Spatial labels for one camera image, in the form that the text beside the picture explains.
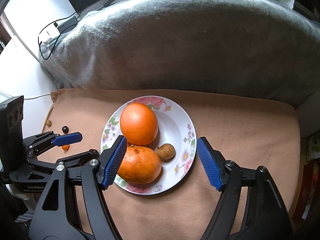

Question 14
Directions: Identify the small brown longan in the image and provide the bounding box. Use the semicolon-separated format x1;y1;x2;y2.
46;120;52;127

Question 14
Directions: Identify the dark cherry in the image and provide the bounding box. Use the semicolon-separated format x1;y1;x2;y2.
89;149;100;158
62;126;69;134

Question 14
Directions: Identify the mottled mandarin orange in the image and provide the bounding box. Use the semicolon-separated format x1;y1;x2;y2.
117;146;162;184

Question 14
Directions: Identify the large smooth orange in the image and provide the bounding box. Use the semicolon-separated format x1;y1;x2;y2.
120;103;158;146

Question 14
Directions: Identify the brown longan fruit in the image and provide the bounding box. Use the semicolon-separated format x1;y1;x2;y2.
156;144;176;160

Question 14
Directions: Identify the green printed carton box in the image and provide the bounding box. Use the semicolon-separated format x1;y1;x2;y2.
306;132;320;162

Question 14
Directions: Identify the black power adapter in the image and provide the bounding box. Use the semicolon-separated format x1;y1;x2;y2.
57;16;78;34

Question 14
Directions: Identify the white floral ceramic plate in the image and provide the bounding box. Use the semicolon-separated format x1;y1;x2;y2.
100;95;196;196

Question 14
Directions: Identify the grey plush back cushion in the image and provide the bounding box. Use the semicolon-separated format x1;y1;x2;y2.
41;0;319;107

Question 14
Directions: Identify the white charging cable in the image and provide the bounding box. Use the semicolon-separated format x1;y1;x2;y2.
23;93;51;101

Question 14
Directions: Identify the black power cable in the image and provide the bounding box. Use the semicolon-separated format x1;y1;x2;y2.
37;0;118;61

